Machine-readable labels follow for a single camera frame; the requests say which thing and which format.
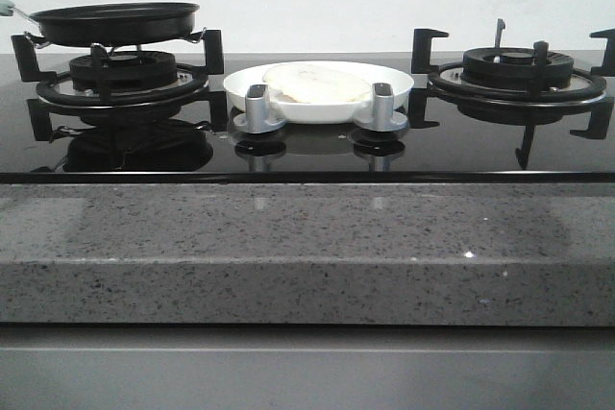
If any white plate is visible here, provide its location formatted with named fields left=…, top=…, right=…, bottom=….
left=223, top=60, right=414, bottom=124

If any fried egg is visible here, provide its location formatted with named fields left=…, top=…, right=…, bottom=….
left=262, top=62, right=372, bottom=105

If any silver stove knob far side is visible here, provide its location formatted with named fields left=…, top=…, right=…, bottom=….
left=354, top=83, right=408, bottom=133

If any black gas burner without pan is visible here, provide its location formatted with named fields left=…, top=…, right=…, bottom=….
left=409, top=19, right=614, bottom=169

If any black frying pan green handle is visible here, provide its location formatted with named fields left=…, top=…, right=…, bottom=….
left=1, top=0, right=200, bottom=47

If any silver stove knob near pan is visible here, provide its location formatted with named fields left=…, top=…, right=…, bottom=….
left=234, top=84, right=286, bottom=134

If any black glass cooktop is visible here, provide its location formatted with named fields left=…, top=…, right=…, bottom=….
left=1, top=54, right=614, bottom=183

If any black gas burner under pan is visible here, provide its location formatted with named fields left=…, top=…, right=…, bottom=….
left=12, top=29, right=225, bottom=141

